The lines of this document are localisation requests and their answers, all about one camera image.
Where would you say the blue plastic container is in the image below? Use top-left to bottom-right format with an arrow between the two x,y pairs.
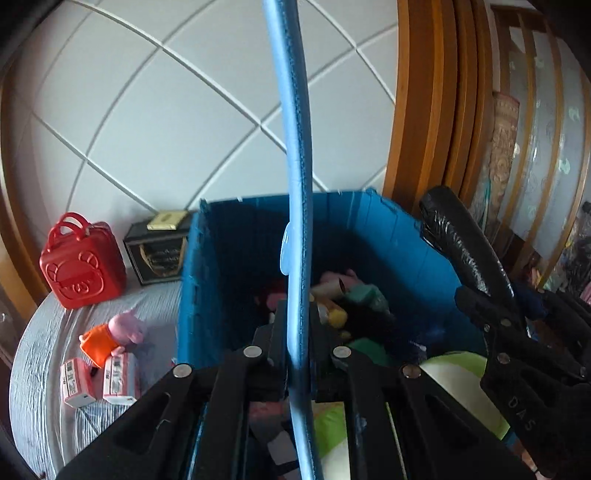
177,187 -> 490,480

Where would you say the red bear-face case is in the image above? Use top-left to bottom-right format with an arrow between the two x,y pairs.
39,212 -> 127,310

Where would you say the black gift box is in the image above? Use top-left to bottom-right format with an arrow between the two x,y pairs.
123,213 -> 192,287

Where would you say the bright green plush toy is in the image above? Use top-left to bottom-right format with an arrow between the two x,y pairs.
314,351 -> 511,480

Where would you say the frosted glass door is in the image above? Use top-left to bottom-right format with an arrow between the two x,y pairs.
489,9 -> 591,278

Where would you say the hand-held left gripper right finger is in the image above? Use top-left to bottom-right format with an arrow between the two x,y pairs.
307,302 -> 536,480

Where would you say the pink plush toy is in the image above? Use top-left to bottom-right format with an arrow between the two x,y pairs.
318,270 -> 361,296

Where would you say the pink white carton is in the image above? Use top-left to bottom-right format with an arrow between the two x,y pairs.
102,353 -> 140,406
60,359 -> 98,409

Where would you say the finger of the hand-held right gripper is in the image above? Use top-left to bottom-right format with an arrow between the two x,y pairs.
526,291 -> 591,370
455,285 -> 583,377

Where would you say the teal plush toy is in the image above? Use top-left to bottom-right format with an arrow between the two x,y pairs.
346,284 -> 391,315

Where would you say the blue foam board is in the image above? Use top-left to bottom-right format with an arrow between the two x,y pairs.
262,0 -> 324,480

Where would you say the curved wooden wall trim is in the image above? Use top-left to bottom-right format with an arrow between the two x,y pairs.
0,185 -> 42,319

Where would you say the black handle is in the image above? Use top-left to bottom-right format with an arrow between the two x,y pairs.
419,186 -> 515,301

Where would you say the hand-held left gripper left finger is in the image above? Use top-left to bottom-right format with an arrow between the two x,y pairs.
55,314 -> 289,480

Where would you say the rolled patterned carpet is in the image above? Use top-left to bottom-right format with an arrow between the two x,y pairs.
471,92 -> 520,222

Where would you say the dark green plush toy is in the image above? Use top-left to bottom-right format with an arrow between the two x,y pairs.
348,339 -> 389,365

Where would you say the wooden door frame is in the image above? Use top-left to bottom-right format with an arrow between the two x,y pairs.
383,0 -> 495,208

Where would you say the small gold box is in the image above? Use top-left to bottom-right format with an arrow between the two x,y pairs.
147,210 -> 185,232

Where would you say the pink pig plush orange dress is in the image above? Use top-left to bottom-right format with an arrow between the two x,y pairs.
78,309 -> 148,370

